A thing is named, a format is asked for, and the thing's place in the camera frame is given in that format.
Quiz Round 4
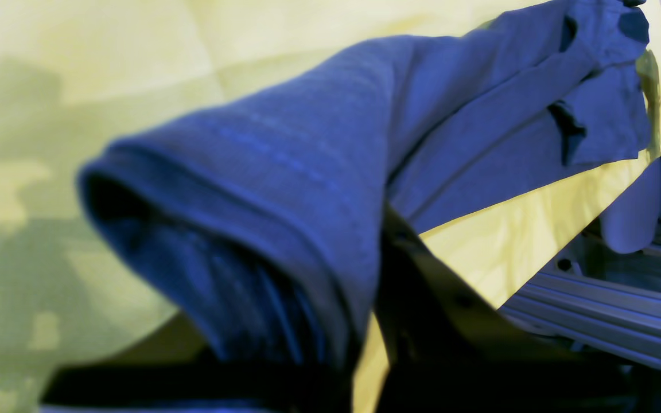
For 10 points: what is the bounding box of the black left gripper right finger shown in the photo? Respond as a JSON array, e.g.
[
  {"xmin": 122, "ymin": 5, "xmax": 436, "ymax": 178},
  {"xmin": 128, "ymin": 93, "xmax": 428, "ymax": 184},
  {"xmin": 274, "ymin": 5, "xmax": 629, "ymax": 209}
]
[{"xmin": 375, "ymin": 206, "xmax": 661, "ymax": 412}]

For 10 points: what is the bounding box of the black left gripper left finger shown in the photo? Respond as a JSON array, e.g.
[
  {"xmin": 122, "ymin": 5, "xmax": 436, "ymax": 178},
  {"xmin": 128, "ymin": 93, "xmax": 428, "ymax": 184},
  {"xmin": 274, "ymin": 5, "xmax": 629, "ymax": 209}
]
[{"xmin": 38, "ymin": 310, "xmax": 360, "ymax": 413}]

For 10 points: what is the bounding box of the dark grey T-shirt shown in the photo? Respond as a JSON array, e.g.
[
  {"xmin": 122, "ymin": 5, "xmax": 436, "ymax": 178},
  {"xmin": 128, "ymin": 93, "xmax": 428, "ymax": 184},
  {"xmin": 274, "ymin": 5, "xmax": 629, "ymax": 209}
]
[{"xmin": 78, "ymin": 1, "xmax": 651, "ymax": 369}]

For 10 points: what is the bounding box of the yellow table cloth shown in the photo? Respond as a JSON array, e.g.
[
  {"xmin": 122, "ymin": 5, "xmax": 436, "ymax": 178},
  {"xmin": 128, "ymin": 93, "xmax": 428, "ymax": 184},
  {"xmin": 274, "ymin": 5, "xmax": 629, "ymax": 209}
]
[{"xmin": 0, "ymin": 0, "xmax": 661, "ymax": 413}]

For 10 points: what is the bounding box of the aluminium table frame profile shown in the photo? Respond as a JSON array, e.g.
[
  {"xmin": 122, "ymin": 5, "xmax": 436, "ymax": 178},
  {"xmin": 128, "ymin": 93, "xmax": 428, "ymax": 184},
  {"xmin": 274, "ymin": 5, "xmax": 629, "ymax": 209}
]
[{"xmin": 501, "ymin": 270, "xmax": 661, "ymax": 369}]

